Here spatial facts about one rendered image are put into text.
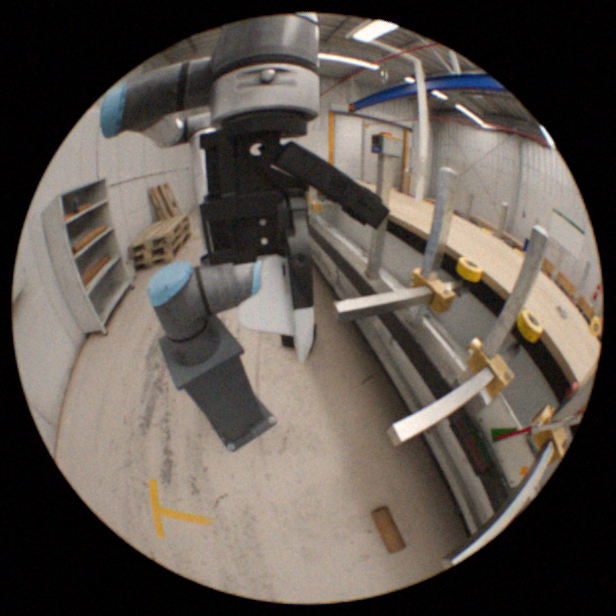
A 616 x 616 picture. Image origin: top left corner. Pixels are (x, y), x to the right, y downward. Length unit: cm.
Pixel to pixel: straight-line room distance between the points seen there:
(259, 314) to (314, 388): 112
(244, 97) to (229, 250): 12
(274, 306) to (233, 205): 8
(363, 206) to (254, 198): 9
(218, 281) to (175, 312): 14
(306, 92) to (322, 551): 126
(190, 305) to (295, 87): 52
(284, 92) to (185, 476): 132
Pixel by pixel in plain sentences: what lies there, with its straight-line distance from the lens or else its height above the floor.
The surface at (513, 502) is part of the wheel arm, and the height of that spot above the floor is 86.
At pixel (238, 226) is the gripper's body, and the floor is 105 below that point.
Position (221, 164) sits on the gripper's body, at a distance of 18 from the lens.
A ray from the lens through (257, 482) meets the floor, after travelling 113.
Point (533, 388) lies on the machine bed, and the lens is 72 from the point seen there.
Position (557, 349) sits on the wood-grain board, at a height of 90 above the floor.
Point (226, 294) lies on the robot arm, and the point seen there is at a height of 79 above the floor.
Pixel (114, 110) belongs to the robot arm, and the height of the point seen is 123.
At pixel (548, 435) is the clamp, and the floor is 86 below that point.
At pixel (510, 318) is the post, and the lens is 44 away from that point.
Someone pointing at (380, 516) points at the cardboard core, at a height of 8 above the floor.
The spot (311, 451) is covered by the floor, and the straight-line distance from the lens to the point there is 113.
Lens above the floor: 110
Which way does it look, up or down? 38 degrees down
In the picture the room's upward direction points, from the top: straight up
